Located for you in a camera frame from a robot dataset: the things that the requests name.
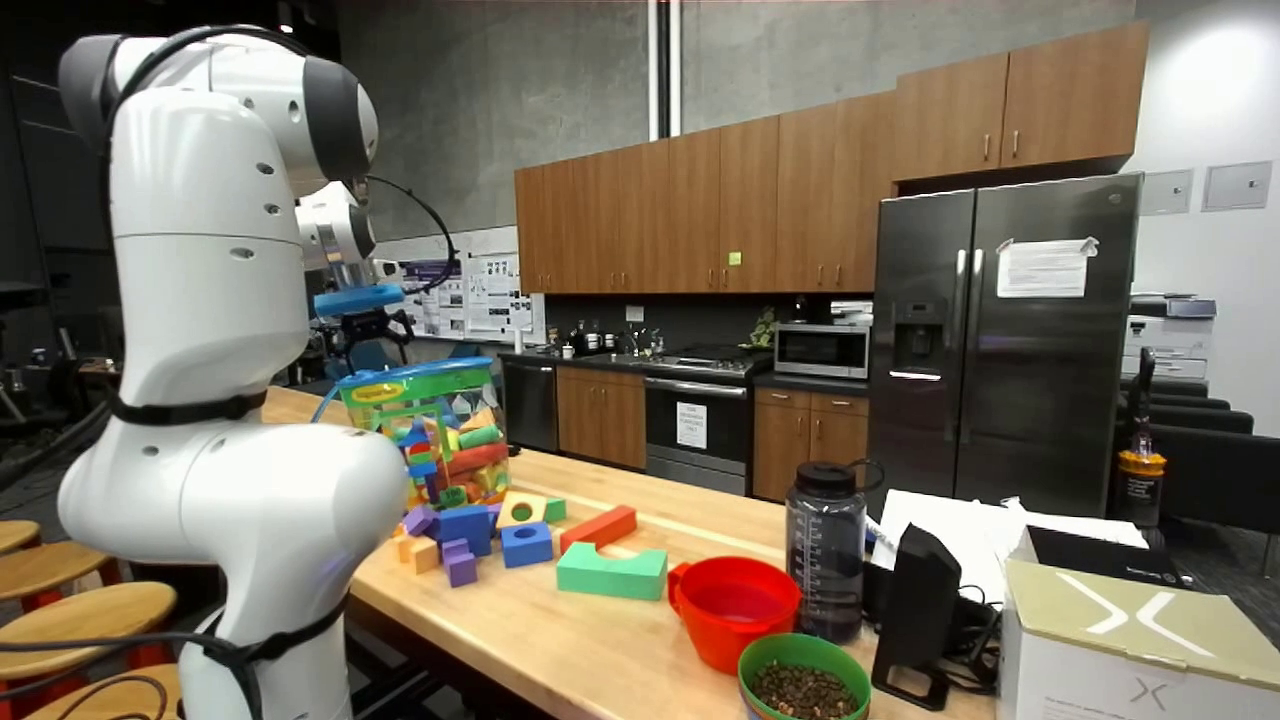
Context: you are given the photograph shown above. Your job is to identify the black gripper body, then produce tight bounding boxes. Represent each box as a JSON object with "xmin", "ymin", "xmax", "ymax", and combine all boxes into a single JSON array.
[{"xmin": 326, "ymin": 310, "xmax": 402, "ymax": 358}]

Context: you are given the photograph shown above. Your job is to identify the tan foam block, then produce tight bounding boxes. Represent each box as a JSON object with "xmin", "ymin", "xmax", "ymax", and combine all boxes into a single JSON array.
[{"xmin": 390, "ymin": 534, "xmax": 444, "ymax": 577}]

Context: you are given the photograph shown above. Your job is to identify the cream foam block with hole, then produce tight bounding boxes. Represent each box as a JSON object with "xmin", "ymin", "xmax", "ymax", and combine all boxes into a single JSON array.
[{"xmin": 490, "ymin": 489, "xmax": 551, "ymax": 534}]

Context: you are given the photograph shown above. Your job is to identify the blue notched foam block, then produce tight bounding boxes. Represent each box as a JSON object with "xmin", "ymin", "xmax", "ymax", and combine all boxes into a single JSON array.
[{"xmin": 494, "ymin": 520, "xmax": 556, "ymax": 571}]

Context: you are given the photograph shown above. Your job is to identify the red rectangular foam block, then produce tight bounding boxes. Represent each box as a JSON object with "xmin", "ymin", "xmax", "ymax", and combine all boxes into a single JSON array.
[{"xmin": 556, "ymin": 499, "xmax": 639, "ymax": 558}]

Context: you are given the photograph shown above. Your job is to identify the green arch foam block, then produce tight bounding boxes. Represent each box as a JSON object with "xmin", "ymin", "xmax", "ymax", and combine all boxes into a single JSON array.
[{"xmin": 551, "ymin": 535, "xmax": 671, "ymax": 603}]

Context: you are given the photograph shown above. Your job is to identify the whiteboard with papers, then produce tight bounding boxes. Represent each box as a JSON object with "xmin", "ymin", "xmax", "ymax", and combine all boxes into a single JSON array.
[{"xmin": 376, "ymin": 225, "xmax": 551, "ymax": 352}]

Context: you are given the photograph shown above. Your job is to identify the black dishwasher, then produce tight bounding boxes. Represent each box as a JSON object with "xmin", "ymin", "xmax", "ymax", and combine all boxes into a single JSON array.
[{"xmin": 500, "ymin": 358, "xmax": 563, "ymax": 457}]

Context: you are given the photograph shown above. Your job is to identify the wooden cabinet under sink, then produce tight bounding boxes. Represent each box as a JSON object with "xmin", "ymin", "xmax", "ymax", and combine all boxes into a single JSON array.
[{"xmin": 551, "ymin": 366, "xmax": 650, "ymax": 474}]

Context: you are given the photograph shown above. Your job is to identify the white paper on oven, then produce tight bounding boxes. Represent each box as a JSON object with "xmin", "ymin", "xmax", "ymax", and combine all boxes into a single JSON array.
[{"xmin": 671, "ymin": 395, "xmax": 710, "ymax": 457}]

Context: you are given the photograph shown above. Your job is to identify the wooden upper cabinets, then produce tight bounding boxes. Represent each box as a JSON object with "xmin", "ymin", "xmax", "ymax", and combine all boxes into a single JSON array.
[{"xmin": 511, "ymin": 89, "xmax": 898, "ymax": 299}]

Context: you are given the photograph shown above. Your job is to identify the stainless oven range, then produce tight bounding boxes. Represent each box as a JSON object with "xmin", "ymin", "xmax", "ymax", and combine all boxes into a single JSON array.
[{"xmin": 639, "ymin": 352, "xmax": 759, "ymax": 499}]

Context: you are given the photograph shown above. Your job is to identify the green potted plant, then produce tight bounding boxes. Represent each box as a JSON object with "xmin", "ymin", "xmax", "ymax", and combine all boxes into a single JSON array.
[{"xmin": 743, "ymin": 304, "xmax": 784, "ymax": 352}]

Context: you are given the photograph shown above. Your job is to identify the white vertical pipe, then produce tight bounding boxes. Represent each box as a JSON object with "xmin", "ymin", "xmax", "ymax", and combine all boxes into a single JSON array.
[{"xmin": 643, "ymin": 0, "xmax": 689, "ymax": 145}]

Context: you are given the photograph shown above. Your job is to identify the wooden cabinet under microwave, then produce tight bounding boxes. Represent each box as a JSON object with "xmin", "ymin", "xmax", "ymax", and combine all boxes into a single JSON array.
[{"xmin": 746, "ymin": 385, "xmax": 875, "ymax": 506}]

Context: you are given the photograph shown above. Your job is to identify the stainless microwave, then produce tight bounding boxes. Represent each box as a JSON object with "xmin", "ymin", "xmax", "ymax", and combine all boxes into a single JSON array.
[{"xmin": 767, "ymin": 321, "xmax": 875, "ymax": 385}]

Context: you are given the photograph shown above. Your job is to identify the red plastic bowl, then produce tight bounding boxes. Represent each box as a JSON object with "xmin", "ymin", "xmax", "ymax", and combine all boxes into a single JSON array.
[{"xmin": 664, "ymin": 553, "xmax": 806, "ymax": 678}]

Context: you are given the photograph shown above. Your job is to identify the green plastic bowl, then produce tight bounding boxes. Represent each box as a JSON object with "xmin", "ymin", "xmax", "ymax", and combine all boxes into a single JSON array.
[{"xmin": 732, "ymin": 629, "xmax": 875, "ymax": 720}]

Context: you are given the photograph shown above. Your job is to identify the dark dried beans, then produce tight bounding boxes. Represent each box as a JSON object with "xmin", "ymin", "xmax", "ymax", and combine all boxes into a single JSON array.
[{"xmin": 753, "ymin": 662, "xmax": 863, "ymax": 720}]

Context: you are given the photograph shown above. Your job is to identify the black standing device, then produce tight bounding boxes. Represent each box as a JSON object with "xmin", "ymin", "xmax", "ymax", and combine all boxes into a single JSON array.
[{"xmin": 868, "ymin": 520, "xmax": 966, "ymax": 711}]

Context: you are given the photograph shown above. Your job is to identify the white paper stack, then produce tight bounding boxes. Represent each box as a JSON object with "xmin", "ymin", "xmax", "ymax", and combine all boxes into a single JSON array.
[{"xmin": 863, "ymin": 485, "xmax": 1153, "ymax": 603}]

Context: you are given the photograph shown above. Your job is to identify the white paper on fridge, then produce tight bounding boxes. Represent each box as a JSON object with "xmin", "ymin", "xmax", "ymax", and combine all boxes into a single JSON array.
[{"xmin": 993, "ymin": 233, "xmax": 1100, "ymax": 304}]

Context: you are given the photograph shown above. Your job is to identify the stainless steel fridge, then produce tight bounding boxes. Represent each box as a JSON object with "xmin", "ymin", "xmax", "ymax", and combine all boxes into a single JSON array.
[{"xmin": 863, "ymin": 173, "xmax": 1146, "ymax": 518}]

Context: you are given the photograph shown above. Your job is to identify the wooden cabinet above fridge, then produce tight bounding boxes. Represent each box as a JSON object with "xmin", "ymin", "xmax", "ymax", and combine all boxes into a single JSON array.
[{"xmin": 892, "ymin": 20, "xmax": 1153, "ymax": 187}]

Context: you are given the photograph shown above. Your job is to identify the black flat tablet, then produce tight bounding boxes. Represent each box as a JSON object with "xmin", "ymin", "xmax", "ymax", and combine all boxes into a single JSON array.
[{"xmin": 1022, "ymin": 520, "xmax": 1197, "ymax": 592}]

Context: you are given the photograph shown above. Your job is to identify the bottle with orange band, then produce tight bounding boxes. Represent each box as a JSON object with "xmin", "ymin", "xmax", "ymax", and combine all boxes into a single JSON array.
[{"xmin": 1116, "ymin": 349, "xmax": 1170, "ymax": 534}]

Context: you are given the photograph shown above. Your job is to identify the white office printer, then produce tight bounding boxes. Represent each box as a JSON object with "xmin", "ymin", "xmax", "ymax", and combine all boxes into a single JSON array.
[{"xmin": 1122, "ymin": 293, "xmax": 1219, "ymax": 391}]

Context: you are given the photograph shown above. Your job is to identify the white cardboard box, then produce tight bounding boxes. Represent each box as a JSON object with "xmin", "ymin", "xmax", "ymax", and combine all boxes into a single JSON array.
[{"xmin": 996, "ymin": 558, "xmax": 1280, "ymax": 720}]

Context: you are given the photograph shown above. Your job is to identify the blue wrapped wrist camera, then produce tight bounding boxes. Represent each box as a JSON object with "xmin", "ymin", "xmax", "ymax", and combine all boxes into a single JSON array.
[{"xmin": 306, "ymin": 276, "xmax": 406, "ymax": 321}]

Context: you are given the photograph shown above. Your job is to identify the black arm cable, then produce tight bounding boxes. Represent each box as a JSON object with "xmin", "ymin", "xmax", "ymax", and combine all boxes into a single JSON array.
[{"xmin": 354, "ymin": 173, "xmax": 462, "ymax": 293}]

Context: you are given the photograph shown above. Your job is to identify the grey wall panel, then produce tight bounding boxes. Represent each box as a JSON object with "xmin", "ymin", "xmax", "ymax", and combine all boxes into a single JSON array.
[
  {"xmin": 1141, "ymin": 165, "xmax": 1197, "ymax": 220},
  {"xmin": 1200, "ymin": 161, "xmax": 1276, "ymax": 217}
]

